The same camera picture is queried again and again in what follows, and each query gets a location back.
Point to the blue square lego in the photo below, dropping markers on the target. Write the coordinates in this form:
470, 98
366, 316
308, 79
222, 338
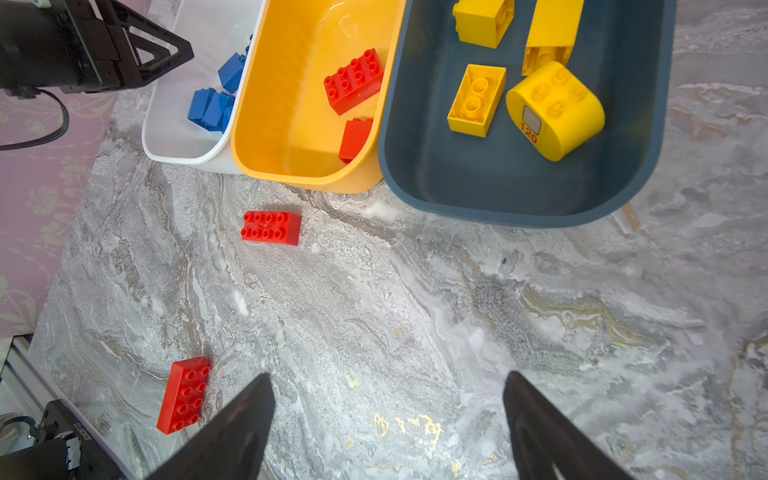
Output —
200, 101

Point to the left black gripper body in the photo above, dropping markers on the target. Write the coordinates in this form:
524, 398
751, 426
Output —
77, 46

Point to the yellow long lego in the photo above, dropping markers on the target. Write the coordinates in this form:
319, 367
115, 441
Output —
555, 111

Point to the dark teal plastic container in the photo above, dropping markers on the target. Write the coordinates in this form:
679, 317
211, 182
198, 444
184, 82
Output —
623, 54

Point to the small yellow lego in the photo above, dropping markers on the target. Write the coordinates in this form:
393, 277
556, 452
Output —
477, 100

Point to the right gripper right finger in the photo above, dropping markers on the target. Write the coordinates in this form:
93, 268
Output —
545, 443

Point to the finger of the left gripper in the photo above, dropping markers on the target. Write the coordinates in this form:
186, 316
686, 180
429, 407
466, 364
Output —
145, 51

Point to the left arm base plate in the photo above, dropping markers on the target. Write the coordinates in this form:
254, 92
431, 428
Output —
62, 448

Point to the small red lego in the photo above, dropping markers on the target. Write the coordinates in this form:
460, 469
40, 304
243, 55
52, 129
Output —
354, 137

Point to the red long lego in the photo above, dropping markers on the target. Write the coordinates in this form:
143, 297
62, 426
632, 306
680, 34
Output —
354, 83

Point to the white plastic container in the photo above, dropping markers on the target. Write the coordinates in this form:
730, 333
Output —
216, 30

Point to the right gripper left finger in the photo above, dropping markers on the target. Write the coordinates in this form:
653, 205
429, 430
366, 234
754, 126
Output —
232, 444

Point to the aluminium front rail frame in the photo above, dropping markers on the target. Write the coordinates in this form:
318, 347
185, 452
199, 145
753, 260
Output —
25, 390

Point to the yellow plastic container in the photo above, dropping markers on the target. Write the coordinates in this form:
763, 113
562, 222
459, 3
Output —
285, 130

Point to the blue long lego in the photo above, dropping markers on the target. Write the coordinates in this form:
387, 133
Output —
230, 73

